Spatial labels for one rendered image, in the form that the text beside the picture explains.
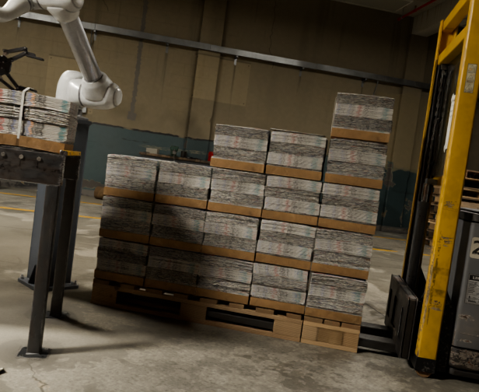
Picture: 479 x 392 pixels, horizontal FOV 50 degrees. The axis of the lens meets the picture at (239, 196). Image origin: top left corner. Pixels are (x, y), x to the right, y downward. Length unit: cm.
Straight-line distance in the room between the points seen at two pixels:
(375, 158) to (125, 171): 131
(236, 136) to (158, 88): 689
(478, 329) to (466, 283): 22
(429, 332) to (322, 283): 55
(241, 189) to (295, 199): 29
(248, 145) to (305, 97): 732
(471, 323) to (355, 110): 114
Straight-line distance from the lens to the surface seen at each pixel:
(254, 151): 267
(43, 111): 230
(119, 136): 946
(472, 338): 268
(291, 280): 269
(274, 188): 266
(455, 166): 252
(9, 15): 273
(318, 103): 1003
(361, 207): 265
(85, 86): 303
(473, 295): 263
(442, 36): 337
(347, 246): 266
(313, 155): 265
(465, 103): 255
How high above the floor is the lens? 84
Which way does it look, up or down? 3 degrees down
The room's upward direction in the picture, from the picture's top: 8 degrees clockwise
